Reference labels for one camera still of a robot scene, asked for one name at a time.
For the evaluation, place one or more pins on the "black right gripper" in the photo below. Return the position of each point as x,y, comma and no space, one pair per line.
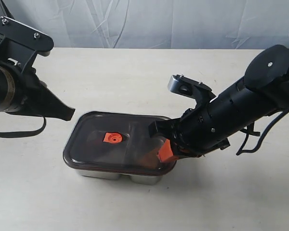
191,136

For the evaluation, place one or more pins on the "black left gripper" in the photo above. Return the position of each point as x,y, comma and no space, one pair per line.
33,98

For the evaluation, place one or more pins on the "yellow toy cheese wedge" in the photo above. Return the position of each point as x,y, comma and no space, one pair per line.
149,160

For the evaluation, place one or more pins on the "steel two-compartment lunch box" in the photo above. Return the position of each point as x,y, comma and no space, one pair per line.
139,179

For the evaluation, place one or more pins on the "dark transparent lid orange seal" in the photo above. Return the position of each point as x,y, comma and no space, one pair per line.
113,142

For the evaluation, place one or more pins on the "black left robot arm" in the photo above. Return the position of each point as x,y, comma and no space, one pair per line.
7,87

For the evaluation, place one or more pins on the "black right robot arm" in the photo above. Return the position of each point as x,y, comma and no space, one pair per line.
262,91

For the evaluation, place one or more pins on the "grey wrinkled backdrop cloth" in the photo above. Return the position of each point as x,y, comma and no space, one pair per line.
156,24

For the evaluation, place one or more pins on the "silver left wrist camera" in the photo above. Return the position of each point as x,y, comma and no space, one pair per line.
22,43

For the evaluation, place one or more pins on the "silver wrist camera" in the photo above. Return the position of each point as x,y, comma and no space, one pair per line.
186,87
22,43

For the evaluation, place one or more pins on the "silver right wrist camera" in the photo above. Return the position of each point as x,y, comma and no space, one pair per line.
186,87

